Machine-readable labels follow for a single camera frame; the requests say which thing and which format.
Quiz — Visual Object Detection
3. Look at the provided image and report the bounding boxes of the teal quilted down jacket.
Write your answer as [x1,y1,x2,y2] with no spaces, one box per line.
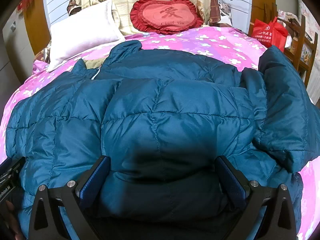
[5,41,319,239]

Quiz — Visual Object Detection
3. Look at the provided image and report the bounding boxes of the person's left hand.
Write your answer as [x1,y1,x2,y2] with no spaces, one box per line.
[1,200,24,240]

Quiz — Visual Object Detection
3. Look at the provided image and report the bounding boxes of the grey refrigerator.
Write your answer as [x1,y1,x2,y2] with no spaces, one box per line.
[0,12,26,120]

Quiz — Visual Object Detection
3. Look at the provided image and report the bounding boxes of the white pillow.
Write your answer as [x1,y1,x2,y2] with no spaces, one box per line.
[47,0,125,72]

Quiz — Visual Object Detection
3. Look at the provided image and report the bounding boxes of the wooden chair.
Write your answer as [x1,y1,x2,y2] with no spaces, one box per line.
[277,15,318,88]

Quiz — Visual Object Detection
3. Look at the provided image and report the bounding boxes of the red shopping bag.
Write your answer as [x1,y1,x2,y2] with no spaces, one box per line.
[251,17,289,52]

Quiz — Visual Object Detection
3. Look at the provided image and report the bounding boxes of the red heart-shaped cushion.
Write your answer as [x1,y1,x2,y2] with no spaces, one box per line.
[130,0,203,35]

